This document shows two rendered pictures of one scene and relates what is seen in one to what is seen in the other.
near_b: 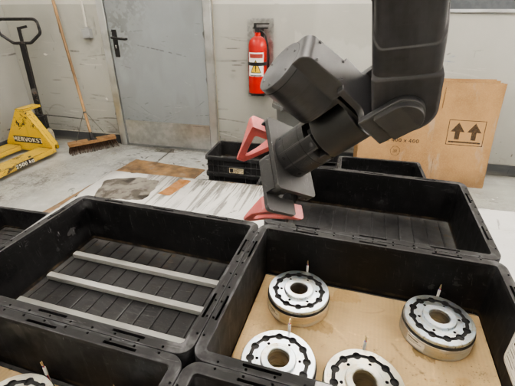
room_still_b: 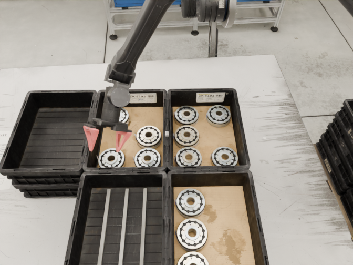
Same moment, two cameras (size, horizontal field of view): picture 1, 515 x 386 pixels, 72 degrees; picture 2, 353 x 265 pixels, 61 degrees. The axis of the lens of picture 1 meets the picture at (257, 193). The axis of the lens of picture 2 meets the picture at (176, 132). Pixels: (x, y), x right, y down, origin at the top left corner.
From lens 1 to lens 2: 0.90 m
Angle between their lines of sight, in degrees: 78
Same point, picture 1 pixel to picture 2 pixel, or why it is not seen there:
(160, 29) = not seen: outside the picture
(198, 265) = (92, 214)
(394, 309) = (108, 131)
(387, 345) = not seen: hidden behind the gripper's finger
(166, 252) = (83, 238)
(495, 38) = not seen: outside the picture
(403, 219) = (37, 125)
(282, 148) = (115, 119)
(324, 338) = (128, 151)
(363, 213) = (30, 143)
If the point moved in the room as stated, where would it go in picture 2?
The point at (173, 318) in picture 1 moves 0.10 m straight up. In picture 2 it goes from (131, 209) to (127, 197)
